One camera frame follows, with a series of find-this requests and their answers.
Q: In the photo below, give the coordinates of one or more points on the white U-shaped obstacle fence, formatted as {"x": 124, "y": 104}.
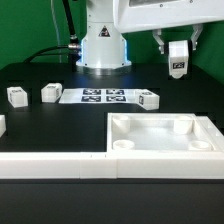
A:
{"x": 112, "y": 165}

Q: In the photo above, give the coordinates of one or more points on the white square table top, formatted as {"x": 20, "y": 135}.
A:
{"x": 163, "y": 132}

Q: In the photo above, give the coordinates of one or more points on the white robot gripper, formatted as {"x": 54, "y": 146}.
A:
{"x": 141, "y": 15}

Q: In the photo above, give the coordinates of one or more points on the white sheet with tag markers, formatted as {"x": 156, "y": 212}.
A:
{"x": 97, "y": 96}

